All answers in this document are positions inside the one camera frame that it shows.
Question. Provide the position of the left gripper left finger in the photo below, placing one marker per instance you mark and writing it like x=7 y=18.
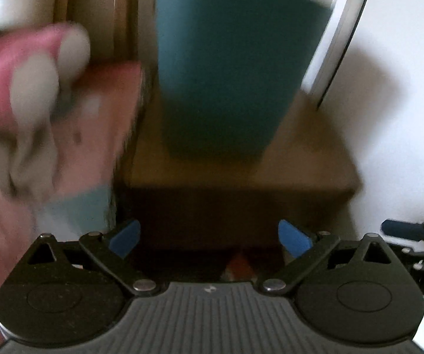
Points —
x=116 y=253

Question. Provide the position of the pink patterned bed blanket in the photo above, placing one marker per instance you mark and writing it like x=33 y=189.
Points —
x=90 y=138

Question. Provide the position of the grey beige cloth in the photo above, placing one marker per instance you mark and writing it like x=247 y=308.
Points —
x=28 y=163

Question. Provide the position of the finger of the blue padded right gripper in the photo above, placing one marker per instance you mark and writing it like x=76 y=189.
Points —
x=403 y=230

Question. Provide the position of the wooden nightstand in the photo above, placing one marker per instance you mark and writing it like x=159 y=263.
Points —
x=203 y=208

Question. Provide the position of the teal plastic trash bin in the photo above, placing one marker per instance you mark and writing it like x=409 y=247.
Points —
x=229 y=69

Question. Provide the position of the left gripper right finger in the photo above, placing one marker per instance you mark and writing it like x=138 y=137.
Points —
x=307 y=250

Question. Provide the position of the pink plush toy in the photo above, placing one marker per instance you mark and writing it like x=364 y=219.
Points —
x=35 y=67

